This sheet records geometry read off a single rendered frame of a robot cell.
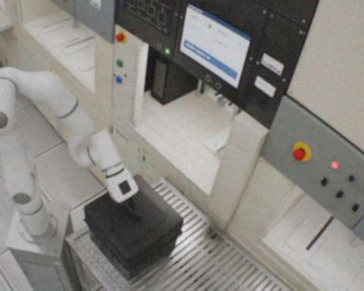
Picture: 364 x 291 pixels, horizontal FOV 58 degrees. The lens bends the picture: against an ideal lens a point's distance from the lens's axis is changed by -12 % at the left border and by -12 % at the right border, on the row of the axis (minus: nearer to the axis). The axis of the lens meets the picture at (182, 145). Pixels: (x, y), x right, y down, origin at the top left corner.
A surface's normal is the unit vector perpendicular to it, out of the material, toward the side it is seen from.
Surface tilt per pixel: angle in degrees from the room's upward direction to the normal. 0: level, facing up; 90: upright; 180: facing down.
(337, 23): 90
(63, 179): 0
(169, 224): 0
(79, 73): 0
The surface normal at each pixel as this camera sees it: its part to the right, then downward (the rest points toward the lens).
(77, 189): 0.14, -0.68
